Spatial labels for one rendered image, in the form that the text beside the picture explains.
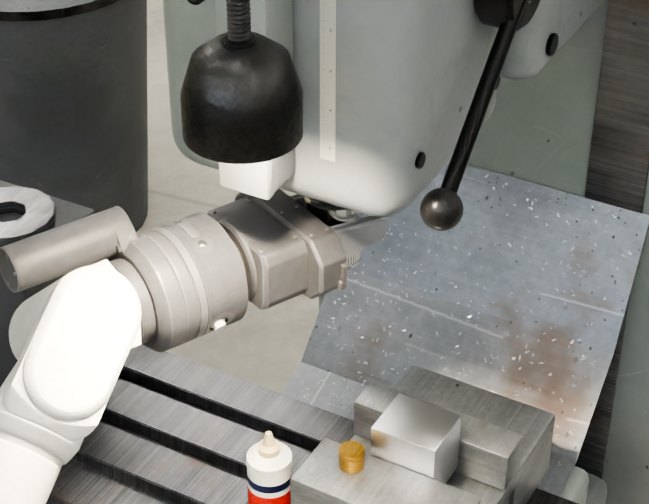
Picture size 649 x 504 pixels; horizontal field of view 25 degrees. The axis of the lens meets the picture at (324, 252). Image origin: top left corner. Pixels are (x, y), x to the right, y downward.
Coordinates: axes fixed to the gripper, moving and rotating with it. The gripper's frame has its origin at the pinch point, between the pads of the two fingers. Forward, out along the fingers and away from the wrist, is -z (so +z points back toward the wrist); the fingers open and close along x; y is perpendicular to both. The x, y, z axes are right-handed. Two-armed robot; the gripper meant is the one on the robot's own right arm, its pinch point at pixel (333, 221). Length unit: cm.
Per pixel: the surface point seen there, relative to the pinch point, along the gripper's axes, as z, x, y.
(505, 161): -33.7, 15.5, 13.7
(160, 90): -111, 227, 123
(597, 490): -39, 1, 51
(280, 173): 9.6, -6.6, -11.2
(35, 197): 10.3, 34.1, 11.7
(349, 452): 2.5, -6.1, 18.8
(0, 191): 12.6, 37.0, 11.8
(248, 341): -71, 123, 123
